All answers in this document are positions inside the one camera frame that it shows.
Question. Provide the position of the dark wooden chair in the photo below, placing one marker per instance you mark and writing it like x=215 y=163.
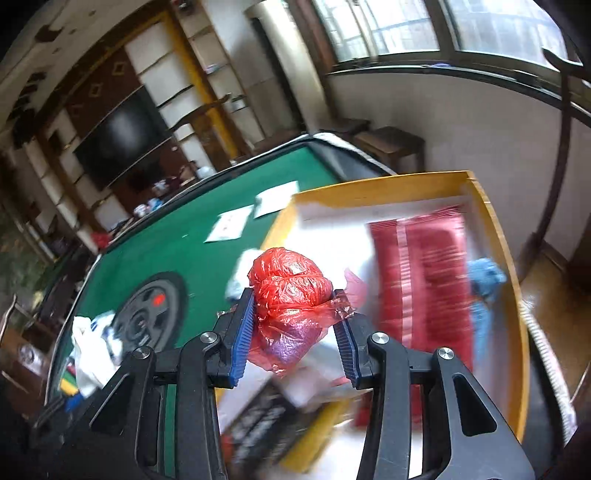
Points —
x=561 y=138

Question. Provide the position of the red plastic bag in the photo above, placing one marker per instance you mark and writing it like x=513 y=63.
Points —
x=291 y=290

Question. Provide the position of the blue knit cloth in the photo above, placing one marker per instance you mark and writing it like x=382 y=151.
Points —
x=485 y=277

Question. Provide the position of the wooden stool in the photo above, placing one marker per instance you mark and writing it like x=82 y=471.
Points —
x=392 y=143

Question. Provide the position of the white cloth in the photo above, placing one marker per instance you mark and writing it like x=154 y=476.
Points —
x=92 y=355

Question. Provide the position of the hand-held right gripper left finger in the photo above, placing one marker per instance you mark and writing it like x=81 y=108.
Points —
x=242 y=337

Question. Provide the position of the white plastic packet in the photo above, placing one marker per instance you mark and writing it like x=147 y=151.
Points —
x=235 y=277

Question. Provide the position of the grey round table centre panel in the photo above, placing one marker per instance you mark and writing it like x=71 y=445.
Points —
x=147 y=309

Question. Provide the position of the white paper sheet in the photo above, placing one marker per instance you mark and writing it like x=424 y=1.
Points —
x=229 y=226
x=277 y=198

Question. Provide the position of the black snack packet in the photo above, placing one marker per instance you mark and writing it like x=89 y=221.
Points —
x=263 y=424

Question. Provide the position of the red foil packet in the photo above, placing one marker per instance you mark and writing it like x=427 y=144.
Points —
x=425 y=295

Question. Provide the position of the window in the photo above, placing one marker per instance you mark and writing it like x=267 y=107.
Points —
x=415 y=27

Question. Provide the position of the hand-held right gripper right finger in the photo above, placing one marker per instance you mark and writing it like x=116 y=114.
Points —
x=346 y=350

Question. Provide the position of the yellow tray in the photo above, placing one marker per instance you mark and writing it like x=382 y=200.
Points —
x=369 y=191

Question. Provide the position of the black television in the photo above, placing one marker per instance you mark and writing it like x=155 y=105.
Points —
x=120 y=138

